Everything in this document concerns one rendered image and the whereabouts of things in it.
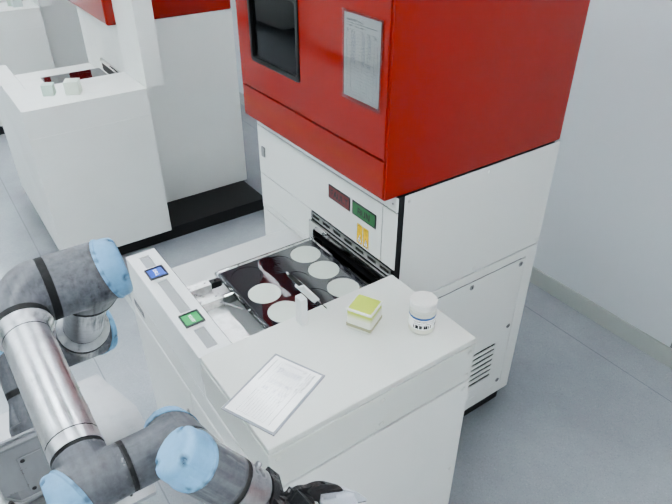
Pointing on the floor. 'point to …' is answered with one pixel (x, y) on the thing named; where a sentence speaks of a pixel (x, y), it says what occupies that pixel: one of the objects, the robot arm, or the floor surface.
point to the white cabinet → (180, 388)
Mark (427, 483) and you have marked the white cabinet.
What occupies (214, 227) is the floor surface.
